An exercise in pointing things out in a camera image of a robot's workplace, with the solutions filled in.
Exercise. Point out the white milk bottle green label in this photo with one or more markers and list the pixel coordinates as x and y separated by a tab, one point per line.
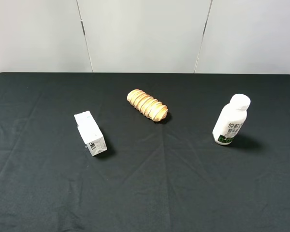
231	119

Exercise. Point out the golden braided bread loaf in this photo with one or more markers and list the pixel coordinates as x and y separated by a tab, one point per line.
147	105

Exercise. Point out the white milk carton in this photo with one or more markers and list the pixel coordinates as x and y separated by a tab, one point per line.
90	133

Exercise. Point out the black tablecloth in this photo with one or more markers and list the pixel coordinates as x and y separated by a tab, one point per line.
167	176

